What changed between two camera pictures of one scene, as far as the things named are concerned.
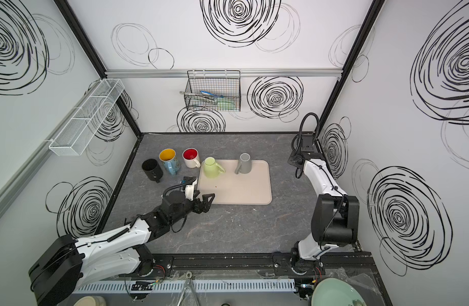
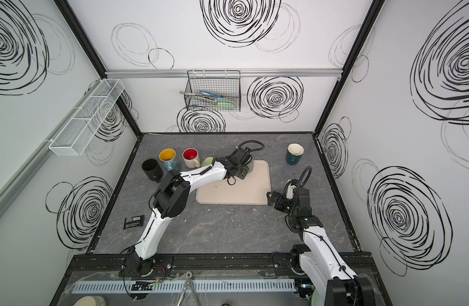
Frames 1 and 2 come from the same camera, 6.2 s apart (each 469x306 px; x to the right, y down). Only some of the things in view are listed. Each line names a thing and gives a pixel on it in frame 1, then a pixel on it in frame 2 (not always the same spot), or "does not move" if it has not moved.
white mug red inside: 190,157 does not move
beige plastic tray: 230,188 does not move
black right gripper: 292,159 -> 276,195
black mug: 153,169 does not move
